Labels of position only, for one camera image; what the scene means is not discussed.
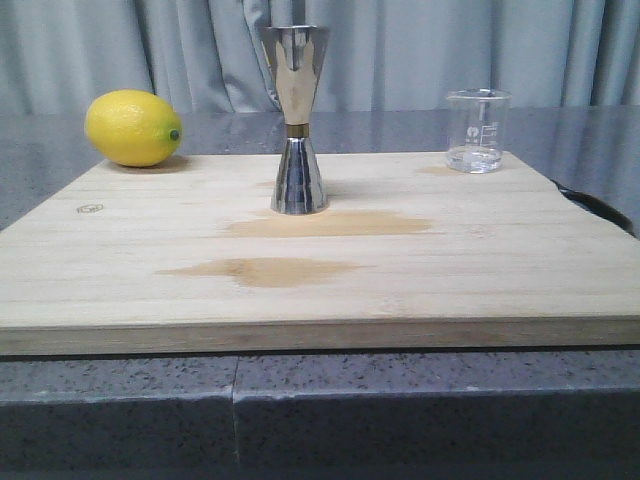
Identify steel double jigger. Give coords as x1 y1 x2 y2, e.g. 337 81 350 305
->
261 25 329 215

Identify clear glass measuring beaker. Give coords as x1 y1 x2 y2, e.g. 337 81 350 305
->
446 88 512 174

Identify light wooden cutting board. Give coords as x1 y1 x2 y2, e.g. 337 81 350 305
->
1 152 639 355

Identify yellow lemon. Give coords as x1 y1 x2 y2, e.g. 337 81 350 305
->
84 89 182 167

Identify grey curtain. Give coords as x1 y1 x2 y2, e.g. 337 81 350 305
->
1 1 639 115

